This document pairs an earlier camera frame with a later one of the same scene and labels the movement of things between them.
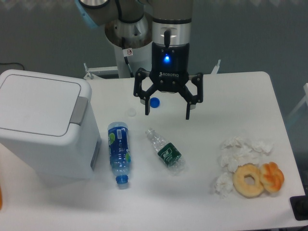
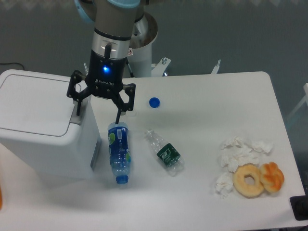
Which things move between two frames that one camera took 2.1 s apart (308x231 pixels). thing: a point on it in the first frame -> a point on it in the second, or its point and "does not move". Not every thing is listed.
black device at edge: (299, 205) does not move
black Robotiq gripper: (170, 70) -> (104, 79)
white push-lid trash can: (48, 122) does not move
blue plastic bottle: (119, 151) does not move
